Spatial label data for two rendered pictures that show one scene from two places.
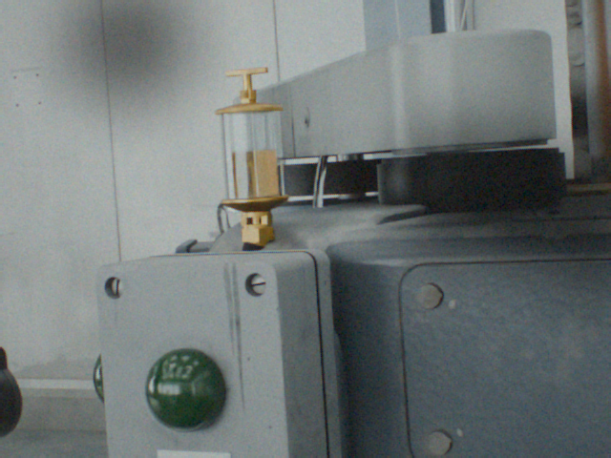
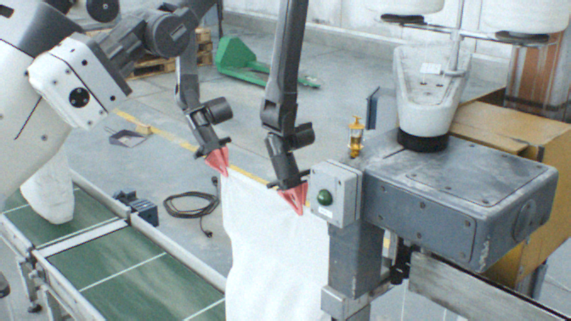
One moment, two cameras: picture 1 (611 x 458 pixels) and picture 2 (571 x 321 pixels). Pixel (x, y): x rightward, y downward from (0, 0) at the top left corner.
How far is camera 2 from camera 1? 53 cm
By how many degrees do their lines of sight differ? 29
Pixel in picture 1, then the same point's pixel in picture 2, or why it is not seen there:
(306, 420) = (349, 209)
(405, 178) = (400, 137)
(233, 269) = (336, 177)
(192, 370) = (325, 196)
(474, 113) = (419, 128)
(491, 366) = (391, 207)
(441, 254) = (386, 180)
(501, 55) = (429, 115)
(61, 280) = not seen: outside the picture
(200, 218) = not seen: outside the picture
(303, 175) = not seen: hidden behind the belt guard
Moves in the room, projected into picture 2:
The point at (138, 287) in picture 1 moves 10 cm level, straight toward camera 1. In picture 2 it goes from (319, 173) to (306, 201)
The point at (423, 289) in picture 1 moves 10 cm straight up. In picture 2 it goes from (380, 187) to (385, 128)
